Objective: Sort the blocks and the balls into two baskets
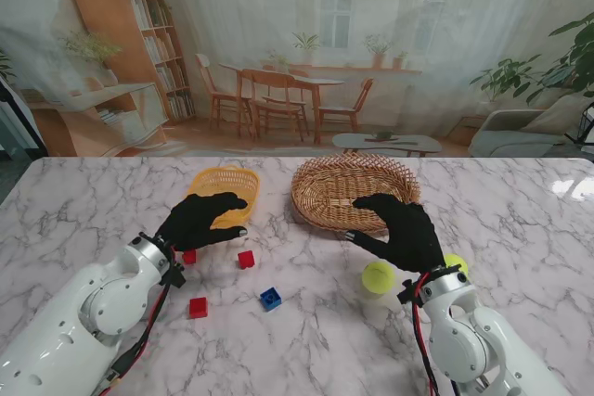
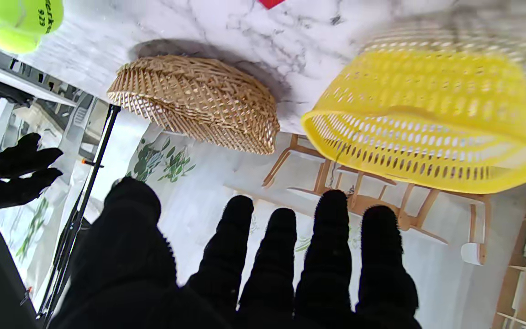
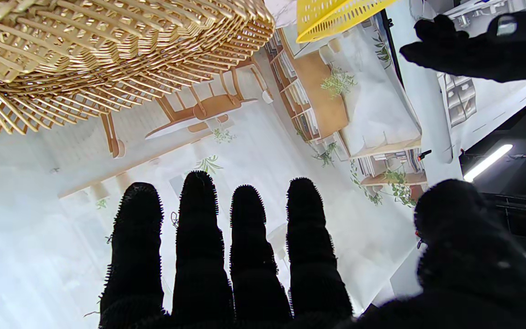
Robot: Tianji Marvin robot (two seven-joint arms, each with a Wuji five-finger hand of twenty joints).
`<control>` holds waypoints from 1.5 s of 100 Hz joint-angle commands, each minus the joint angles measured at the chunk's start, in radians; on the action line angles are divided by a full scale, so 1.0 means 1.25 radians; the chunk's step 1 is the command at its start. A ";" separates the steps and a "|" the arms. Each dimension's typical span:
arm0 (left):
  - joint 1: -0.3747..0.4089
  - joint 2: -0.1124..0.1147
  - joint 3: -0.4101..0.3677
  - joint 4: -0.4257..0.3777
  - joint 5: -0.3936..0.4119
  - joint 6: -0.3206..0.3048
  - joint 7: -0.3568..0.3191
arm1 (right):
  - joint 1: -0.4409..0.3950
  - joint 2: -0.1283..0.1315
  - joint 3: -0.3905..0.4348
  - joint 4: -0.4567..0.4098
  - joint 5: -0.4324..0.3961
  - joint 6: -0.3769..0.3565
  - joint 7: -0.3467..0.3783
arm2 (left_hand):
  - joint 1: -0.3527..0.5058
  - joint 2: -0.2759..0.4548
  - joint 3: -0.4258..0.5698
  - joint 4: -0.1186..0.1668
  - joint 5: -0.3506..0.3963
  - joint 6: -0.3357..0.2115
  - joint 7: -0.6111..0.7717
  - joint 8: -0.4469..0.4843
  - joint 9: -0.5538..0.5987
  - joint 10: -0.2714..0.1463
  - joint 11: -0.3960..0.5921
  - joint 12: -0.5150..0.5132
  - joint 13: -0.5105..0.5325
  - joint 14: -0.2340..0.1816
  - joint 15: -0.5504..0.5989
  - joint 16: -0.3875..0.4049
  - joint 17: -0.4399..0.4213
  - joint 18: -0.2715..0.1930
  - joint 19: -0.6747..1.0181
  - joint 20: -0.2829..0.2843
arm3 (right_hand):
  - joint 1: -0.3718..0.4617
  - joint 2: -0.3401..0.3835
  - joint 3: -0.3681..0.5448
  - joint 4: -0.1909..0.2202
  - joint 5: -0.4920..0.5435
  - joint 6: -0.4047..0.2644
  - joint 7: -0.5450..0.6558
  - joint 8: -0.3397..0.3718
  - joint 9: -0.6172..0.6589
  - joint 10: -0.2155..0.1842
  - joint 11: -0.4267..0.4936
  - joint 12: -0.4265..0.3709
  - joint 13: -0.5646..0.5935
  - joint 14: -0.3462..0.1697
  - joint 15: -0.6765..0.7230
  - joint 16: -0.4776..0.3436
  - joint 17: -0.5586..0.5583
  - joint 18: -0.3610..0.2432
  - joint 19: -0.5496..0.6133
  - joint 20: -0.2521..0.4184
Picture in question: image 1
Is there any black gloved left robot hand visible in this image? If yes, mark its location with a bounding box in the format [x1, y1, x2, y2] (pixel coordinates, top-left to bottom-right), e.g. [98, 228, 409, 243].
[155, 191, 250, 253]

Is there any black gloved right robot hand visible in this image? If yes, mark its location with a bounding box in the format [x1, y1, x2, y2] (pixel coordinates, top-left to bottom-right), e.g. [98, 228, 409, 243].
[345, 193, 446, 275]

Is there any yellow-green tennis ball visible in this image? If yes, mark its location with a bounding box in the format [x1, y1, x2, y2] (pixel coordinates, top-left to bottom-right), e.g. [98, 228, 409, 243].
[361, 262, 396, 296]
[443, 253, 470, 276]

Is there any blue toy block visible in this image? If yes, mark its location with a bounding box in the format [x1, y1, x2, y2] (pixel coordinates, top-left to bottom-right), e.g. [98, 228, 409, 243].
[259, 287, 283, 311]

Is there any yellow plastic basket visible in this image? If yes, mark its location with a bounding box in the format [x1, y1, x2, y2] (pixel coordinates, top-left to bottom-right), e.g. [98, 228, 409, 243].
[185, 166, 264, 230]

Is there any oval wicker basket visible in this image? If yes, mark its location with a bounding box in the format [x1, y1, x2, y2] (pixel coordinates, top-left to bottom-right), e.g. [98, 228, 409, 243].
[291, 152, 422, 236]

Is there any black tripod stand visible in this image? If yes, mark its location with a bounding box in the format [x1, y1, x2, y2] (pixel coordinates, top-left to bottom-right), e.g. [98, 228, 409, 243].
[563, 101, 594, 147]

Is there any printed room backdrop curtain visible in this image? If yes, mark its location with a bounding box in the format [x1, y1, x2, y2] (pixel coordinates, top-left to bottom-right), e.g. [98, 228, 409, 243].
[0, 0, 594, 159]

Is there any red and black right arm cable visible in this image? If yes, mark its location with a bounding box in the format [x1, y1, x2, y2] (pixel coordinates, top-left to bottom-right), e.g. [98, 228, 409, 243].
[407, 273, 442, 396]

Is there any red and black arm cable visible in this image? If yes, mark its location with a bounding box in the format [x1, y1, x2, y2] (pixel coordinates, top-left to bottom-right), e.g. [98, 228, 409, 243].
[109, 245, 187, 390]
[407, 273, 442, 396]

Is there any red and black left arm cable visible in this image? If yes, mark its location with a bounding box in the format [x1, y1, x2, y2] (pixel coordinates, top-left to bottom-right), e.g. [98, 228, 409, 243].
[109, 245, 187, 390]

